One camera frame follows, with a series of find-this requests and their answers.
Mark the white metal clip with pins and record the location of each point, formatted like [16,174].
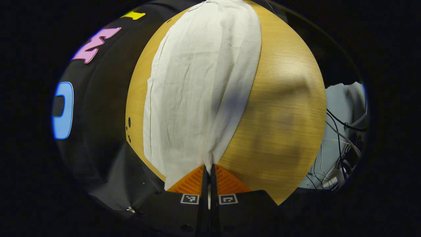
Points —
[131,209]

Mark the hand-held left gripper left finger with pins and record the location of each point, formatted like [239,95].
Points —
[184,214]

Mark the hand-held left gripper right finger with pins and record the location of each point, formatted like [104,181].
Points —
[236,214]

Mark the black backdrop cloth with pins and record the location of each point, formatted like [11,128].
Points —
[98,115]

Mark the white jeans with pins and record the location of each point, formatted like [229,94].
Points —
[197,82]

